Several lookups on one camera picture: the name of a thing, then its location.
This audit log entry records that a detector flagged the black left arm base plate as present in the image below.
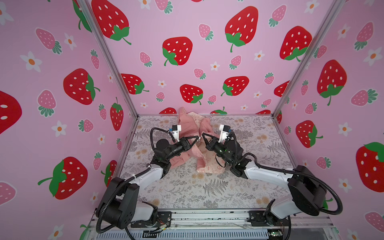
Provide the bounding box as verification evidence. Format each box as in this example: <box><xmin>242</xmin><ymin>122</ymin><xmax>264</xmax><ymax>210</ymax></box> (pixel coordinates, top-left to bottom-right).
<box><xmin>130</xmin><ymin>211</ymin><xmax>172</xmax><ymax>228</ymax></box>

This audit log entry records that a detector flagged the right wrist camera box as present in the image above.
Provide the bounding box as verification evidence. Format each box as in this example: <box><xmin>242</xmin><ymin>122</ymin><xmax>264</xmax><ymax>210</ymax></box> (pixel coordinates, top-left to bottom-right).
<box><xmin>219</xmin><ymin>125</ymin><xmax>231</xmax><ymax>143</ymax></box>

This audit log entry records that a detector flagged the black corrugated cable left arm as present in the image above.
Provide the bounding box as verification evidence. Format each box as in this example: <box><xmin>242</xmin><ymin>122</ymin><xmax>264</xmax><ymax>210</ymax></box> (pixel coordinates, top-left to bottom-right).
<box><xmin>95</xmin><ymin>127</ymin><xmax>178</xmax><ymax>240</ymax></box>

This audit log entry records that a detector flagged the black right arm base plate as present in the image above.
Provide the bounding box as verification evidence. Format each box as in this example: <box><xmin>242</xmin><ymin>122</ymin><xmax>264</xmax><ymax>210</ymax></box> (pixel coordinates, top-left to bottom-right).
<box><xmin>247</xmin><ymin>211</ymin><xmax>289</xmax><ymax>227</ymax></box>

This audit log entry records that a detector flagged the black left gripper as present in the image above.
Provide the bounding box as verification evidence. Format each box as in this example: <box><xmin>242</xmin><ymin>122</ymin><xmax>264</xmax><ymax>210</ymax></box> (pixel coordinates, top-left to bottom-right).
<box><xmin>164</xmin><ymin>137</ymin><xmax>197</xmax><ymax>164</ymax></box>

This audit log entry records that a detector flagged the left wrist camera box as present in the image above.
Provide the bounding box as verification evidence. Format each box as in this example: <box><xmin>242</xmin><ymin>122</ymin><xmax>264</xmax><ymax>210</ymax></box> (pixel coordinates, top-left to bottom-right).
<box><xmin>169</xmin><ymin>125</ymin><xmax>182</xmax><ymax>143</ymax></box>

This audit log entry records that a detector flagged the aluminium frame corner post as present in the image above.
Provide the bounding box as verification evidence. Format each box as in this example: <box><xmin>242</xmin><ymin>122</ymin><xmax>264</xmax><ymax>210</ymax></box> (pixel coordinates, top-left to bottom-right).
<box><xmin>272</xmin><ymin>0</ymin><xmax>345</xmax><ymax>120</ymax></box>
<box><xmin>79</xmin><ymin>1</ymin><xmax>138</xmax><ymax>119</ymax></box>

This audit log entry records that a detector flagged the aluminium frame corner post left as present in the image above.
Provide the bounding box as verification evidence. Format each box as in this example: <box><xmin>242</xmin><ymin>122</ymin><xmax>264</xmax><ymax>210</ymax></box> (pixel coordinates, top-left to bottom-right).
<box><xmin>79</xmin><ymin>1</ymin><xmax>138</xmax><ymax>119</ymax></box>

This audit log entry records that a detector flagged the aluminium frame corner post right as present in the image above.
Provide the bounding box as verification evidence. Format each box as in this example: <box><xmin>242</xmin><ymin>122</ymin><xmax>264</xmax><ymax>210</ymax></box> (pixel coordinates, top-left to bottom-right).
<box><xmin>272</xmin><ymin>0</ymin><xmax>345</xmax><ymax>120</ymax></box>

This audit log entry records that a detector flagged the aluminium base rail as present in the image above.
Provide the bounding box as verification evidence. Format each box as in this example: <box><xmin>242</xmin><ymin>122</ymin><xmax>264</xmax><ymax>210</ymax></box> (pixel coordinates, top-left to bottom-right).
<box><xmin>81</xmin><ymin>209</ymin><xmax>341</xmax><ymax>240</ymax></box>

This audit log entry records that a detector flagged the pink Snoopy hooded jacket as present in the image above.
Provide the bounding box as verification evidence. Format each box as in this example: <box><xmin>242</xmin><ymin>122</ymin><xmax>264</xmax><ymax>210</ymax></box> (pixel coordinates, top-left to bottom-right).
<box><xmin>170</xmin><ymin>108</ymin><xmax>225</xmax><ymax>174</ymax></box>

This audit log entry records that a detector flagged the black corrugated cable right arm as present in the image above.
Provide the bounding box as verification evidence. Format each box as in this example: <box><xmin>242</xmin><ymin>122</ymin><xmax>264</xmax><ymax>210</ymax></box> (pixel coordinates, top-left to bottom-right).
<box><xmin>230</xmin><ymin>131</ymin><xmax>344</xmax><ymax>216</ymax></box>

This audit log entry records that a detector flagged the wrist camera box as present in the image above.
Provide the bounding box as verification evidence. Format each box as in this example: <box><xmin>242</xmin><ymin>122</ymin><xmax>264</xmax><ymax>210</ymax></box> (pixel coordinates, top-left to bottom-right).
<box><xmin>219</xmin><ymin>125</ymin><xmax>231</xmax><ymax>143</ymax></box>
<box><xmin>169</xmin><ymin>125</ymin><xmax>182</xmax><ymax>143</ymax></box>

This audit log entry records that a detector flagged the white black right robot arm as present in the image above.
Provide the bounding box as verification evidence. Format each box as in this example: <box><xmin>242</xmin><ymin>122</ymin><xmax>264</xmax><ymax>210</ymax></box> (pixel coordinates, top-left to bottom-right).
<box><xmin>202</xmin><ymin>132</ymin><xmax>327</xmax><ymax>222</ymax></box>

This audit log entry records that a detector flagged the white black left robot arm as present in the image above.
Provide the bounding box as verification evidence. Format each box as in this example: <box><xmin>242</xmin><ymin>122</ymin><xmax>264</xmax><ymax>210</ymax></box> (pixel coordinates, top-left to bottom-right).
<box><xmin>96</xmin><ymin>136</ymin><xmax>199</xmax><ymax>234</ymax></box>

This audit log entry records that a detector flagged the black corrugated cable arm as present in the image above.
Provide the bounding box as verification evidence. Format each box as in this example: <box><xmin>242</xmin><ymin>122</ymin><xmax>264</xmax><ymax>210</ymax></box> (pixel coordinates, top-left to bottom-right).
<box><xmin>95</xmin><ymin>127</ymin><xmax>178</xmax><ymax>240</ymax></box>
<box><xmin>230</xmin><ymin>131</ymin><xmax>344</xmax><ymax>216</ymax></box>

